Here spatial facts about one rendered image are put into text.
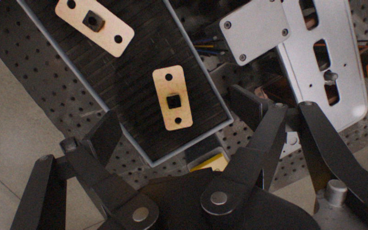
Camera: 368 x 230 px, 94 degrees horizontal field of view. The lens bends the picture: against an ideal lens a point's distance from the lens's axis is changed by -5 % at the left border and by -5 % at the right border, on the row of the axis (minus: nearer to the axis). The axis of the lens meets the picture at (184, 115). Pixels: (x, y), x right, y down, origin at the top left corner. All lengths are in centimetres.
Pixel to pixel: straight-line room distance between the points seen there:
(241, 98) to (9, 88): 178
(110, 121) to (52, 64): 63
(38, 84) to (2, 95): 107
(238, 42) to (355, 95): 40
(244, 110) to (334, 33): 39
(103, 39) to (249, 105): 18
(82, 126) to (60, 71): 22
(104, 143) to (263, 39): 26
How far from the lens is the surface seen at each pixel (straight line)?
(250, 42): 31
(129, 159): 85
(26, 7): 28
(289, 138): 47
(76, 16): 25
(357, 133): 121
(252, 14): 31
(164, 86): 24
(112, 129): 19
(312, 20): 52
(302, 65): 50
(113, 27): 24
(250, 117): 17
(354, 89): 62
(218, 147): 31
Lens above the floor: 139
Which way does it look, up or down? 69 degrees down
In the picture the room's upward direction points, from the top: 166 degrees clockwise
